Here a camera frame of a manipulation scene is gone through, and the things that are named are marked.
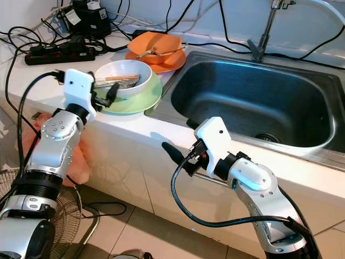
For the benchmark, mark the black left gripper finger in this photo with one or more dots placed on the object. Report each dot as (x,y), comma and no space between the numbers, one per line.
(112,93)

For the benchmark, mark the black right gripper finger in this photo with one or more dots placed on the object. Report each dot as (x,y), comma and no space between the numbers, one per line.
(192,124)
(178,154)

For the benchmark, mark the green plate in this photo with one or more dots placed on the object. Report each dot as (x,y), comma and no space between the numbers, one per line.
(145,100)

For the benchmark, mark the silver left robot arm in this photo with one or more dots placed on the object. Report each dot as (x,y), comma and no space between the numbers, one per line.
(56,145)

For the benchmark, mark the tan rough utensil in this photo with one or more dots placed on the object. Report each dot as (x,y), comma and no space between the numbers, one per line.
(146,53)

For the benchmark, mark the narrow white cabinet door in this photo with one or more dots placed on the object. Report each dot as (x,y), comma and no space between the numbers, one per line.
(124,172)

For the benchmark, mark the orange plastic bag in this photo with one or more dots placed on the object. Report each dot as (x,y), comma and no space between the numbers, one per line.
(86,156)

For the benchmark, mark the black power strip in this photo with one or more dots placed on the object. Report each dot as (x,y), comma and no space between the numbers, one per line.
(59,54)

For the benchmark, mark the stainless steel sink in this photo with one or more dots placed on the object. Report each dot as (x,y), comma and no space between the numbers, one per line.
(248,97)

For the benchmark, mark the orange plate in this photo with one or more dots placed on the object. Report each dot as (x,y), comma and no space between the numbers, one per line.
(172,66)

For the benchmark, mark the small black adapter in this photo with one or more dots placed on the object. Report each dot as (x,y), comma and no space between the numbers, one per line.
(136,34)

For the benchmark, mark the thin metal utensil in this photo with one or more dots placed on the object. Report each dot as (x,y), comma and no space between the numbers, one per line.
(170,51)

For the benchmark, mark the sink drain strainer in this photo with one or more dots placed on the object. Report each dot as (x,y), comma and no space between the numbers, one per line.
(267,138)

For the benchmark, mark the orange bowl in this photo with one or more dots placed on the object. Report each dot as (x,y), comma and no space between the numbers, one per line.
(164,43)

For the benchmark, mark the large black charger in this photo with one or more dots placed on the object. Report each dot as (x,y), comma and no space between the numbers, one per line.
(86,21)

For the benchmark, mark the metal faucet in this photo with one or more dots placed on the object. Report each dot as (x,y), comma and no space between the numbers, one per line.
(264,35)

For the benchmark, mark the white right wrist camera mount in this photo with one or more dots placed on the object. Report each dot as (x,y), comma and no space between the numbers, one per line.
(213,135)

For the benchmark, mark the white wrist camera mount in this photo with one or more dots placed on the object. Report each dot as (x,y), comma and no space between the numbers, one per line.
(213,135)
(80,89)

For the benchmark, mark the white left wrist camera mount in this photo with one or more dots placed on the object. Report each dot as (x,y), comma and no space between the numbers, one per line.
(80,89)

